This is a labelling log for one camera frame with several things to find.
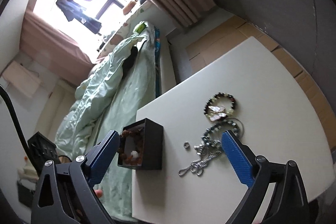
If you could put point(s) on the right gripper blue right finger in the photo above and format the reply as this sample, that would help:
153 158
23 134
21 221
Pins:
288 203

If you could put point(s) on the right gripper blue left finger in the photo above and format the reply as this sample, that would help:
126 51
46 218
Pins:
65 193

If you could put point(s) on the black jewelry box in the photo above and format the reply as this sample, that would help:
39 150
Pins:
141 146

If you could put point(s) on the person's left hand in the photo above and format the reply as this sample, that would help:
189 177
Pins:
65 159

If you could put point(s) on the black left gripper housing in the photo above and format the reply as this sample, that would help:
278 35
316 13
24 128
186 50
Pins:
41 150

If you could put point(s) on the light green crumpled duvet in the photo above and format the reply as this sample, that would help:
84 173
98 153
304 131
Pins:
95 93

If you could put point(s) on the beige padded headboard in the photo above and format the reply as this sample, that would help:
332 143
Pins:
56 108

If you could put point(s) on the silver bangle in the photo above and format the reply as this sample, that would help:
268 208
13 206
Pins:
236 126

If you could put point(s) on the white shell butterfly ornament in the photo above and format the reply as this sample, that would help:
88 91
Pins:
217 112

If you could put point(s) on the white bedside table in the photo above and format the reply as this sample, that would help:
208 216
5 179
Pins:
278 124

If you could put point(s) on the bed with green sheet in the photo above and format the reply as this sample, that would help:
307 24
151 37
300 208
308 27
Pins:
139 86

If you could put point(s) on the left pink curtain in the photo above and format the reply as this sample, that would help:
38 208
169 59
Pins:
53 49

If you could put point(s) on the bear pattern window cushion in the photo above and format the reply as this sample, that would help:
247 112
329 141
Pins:
123 29

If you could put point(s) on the green toy on bed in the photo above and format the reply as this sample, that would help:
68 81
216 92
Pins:
139 28

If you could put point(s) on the orange plush toy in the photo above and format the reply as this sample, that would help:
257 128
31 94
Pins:
127 9

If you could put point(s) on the white wall air conditioner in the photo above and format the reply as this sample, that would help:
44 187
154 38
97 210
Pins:
22 79

